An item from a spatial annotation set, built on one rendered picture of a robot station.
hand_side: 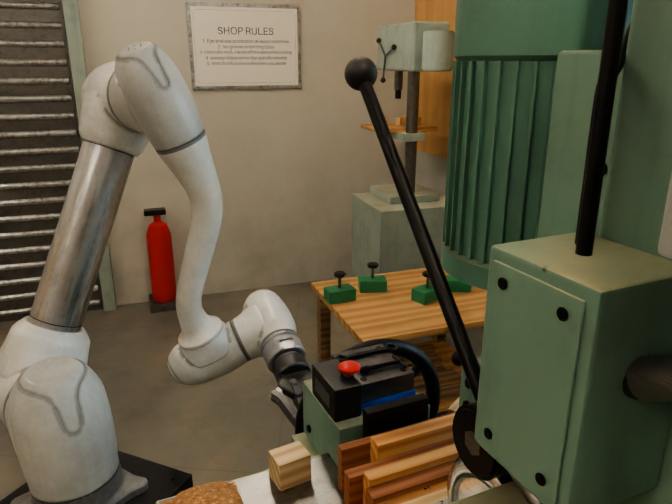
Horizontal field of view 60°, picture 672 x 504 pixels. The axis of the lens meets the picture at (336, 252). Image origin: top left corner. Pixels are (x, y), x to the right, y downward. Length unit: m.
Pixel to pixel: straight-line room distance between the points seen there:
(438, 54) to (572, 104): 2.28
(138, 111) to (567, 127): 0.79
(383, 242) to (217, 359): 1.74
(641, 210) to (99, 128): 1.01
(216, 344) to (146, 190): 2.35
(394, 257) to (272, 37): 1.47
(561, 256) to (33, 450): 0.94
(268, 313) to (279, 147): 2.40
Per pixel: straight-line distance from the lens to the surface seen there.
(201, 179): 1.15
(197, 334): 1.30
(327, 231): 3.84
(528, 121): 0.55
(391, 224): 2.91
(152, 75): 1.10
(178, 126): 1.10
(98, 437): 1.14
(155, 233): 3.47
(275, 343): 1.27
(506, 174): 0.55
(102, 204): 1.24
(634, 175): 0.41
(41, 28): 3.49
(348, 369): 0.79
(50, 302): 1.27
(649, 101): 0.40
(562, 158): 0.51
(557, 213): 0.51
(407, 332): 2.02
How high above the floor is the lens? 1.41
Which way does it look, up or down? 18 degrees down
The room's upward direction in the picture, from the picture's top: straight up
